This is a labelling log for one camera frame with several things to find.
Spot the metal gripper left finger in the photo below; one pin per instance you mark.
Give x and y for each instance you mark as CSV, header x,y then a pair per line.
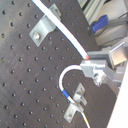
x,y
101,73

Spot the lower metal cable clip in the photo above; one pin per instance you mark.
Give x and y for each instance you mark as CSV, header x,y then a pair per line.
x,y
78,98

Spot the metal cable clip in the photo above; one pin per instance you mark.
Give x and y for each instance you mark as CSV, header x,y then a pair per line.
x,y
39,32
78,98

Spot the aluminium frame rail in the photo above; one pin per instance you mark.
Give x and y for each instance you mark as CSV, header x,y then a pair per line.
x,y
93,9

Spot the blue clamp handle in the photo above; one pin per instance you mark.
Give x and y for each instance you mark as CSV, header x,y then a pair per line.
x,y
102,22

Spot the upper metal cable clip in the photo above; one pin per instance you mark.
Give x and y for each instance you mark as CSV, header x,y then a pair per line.
x,y
39,32

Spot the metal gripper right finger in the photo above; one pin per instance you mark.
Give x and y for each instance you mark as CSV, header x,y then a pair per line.
x,y
114,55

